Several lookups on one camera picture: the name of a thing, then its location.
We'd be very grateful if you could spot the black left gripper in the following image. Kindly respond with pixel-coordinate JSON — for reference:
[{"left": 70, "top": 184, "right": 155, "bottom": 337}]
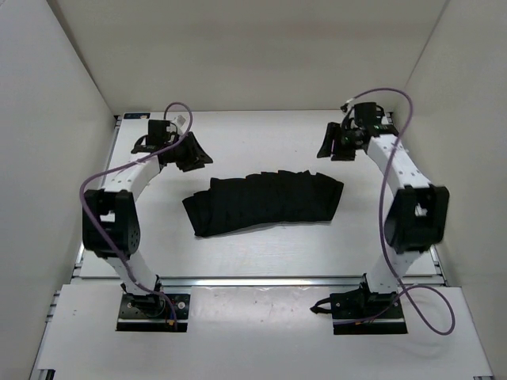
[{"left": 166, "top": 131, "right": 213, "bottom": 172}]

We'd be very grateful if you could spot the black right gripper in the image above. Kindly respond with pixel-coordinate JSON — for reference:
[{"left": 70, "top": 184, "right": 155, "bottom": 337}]
[{"left": 318, "top": 123, "right": 362, "bottom": 162}]

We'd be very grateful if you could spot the black pleated skirt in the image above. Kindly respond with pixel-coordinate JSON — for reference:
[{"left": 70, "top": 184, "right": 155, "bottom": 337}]
[{"left": 182, "top": 170, "right": 344, "bottom": 238}]

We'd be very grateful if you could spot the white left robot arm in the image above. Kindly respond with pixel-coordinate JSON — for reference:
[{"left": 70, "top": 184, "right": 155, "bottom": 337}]
[{"left": 82, "top": 116, "right": 213, "bottom": 315}]

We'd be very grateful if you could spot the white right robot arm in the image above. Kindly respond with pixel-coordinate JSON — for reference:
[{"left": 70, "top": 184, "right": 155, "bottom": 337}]
[{"left": 317, "top": 102, "right": 450, "bottom": 317}]

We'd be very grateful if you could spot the left corner label sticker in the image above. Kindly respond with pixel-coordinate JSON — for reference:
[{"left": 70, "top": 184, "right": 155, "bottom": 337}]
[{"left": 123, "top": 112, "right": 151, "bottom": 120}]

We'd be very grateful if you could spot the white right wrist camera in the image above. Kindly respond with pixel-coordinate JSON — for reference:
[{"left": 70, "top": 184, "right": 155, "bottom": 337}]
[{"left": 340, "top": 97, "right": 355, "bottom": 113}]

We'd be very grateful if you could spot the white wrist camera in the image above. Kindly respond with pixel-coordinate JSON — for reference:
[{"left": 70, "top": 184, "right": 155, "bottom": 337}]
[
  {"left": 172, "top": 115, "right": 186, "bottom": 128},
  {"left": 340, "top": 97, "right": 355, "bottom": 113}
]

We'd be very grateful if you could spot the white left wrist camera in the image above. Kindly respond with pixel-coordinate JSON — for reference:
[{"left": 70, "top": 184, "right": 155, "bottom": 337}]
[{"left": 172, "top": 115, "right": 186, "bottom": 128}]

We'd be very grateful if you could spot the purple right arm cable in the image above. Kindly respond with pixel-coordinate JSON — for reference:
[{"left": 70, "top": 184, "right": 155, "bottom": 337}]
[{"left": 348, "top": 87, "right": 456, "bottom": 334}]

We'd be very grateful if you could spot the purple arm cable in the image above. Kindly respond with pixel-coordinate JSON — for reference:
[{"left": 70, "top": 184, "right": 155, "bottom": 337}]
[
  {"left": 80, "top": 101, "right": 194, "bottom": 296},
  {"left": 348, "top": 87, "right": 456, "bottom": 334}
]

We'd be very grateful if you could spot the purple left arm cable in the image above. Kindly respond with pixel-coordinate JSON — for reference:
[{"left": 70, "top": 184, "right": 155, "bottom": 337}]
[{"left": 80, "top": 101, "right": 194, "bottom": 296}]

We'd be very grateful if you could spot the aluminium table rail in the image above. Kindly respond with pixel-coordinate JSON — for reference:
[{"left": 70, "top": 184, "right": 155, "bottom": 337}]
[{"left": 71, "top": 275, "right": 445, "bottom": 287}]

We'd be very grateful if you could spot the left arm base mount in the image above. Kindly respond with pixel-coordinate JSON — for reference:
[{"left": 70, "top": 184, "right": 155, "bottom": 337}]
[{"left": 116, "top": 293, "right": 191, "bottom": 333}]

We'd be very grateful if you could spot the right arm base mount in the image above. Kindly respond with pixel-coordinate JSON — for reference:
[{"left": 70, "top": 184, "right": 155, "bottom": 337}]
[{"left": 310, "top": 289, "right": 408, "bottom": 336}]

